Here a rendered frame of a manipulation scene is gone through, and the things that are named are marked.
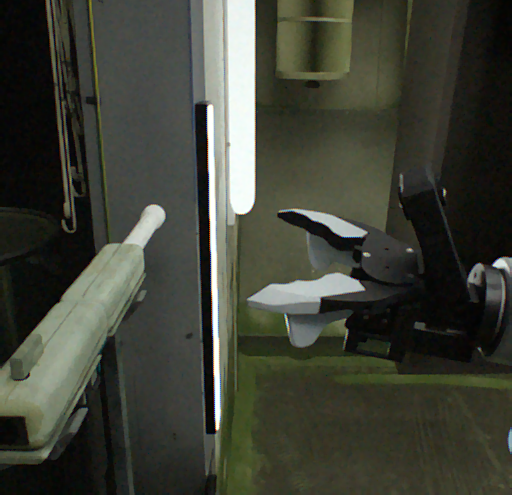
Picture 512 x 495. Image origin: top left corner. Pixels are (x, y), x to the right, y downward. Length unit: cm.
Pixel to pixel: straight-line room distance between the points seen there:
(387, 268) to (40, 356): 28
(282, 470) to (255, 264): 96
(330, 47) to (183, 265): 163
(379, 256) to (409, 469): 159
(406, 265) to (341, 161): 222
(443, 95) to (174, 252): 69
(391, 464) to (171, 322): 121
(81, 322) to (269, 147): 228
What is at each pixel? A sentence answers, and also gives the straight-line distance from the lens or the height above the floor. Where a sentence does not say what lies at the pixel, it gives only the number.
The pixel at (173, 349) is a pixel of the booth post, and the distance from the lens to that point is 102.
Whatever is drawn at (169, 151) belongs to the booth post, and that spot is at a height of 120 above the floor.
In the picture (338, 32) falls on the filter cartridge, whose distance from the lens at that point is 243.
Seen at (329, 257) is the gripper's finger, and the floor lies 116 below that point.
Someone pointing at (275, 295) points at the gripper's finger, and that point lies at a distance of 42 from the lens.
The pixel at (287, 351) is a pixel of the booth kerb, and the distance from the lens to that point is 249.
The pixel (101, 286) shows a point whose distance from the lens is 52.
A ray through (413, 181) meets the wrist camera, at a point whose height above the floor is 126.
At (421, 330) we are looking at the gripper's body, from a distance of 50.
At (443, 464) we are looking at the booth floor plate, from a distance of 208.
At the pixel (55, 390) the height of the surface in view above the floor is 114.
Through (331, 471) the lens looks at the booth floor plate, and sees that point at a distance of 197.
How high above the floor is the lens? 135
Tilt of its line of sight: 18 degrees down
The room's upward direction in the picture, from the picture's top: straight up
